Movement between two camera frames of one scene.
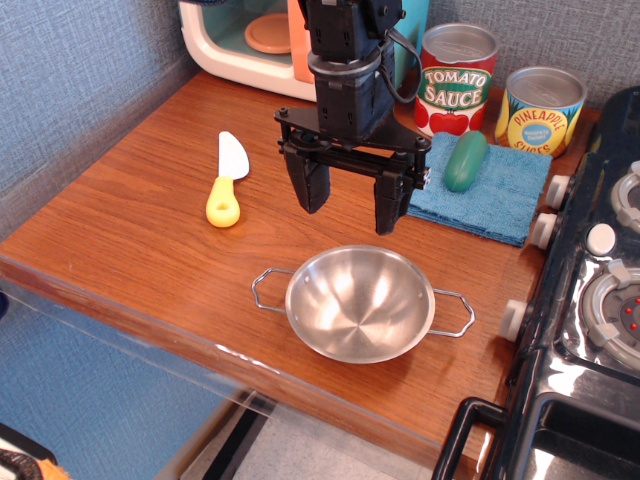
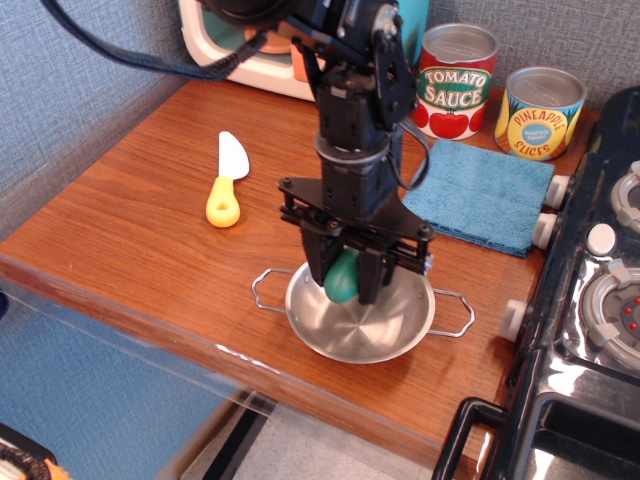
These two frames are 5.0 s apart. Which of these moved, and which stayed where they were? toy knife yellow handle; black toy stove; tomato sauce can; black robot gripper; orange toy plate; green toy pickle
Moved: green toy pickle; black robot gripper
Stayed: toy knife yellow handle; tomato sauce can; orange toy plate; black toy stove
